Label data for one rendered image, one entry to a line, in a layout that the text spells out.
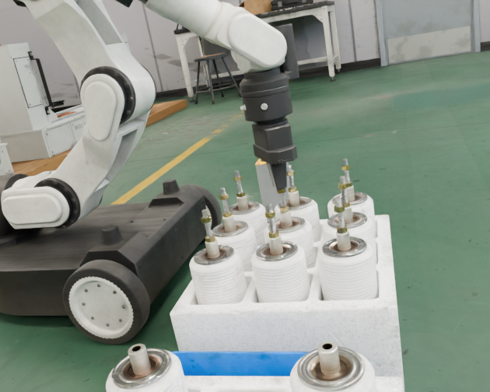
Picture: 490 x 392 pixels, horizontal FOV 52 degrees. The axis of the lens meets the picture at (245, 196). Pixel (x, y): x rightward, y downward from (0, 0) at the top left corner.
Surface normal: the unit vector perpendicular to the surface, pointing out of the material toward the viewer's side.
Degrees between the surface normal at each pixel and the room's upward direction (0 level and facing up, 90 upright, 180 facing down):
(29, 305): 90
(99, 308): 90
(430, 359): 0
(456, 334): 0
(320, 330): 90
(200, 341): 90
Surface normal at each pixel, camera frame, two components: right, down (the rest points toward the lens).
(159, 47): -0.27, 0.34
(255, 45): 0.33, 0.24
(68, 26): -0.07, 0.69
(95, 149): -0.33, 0.69
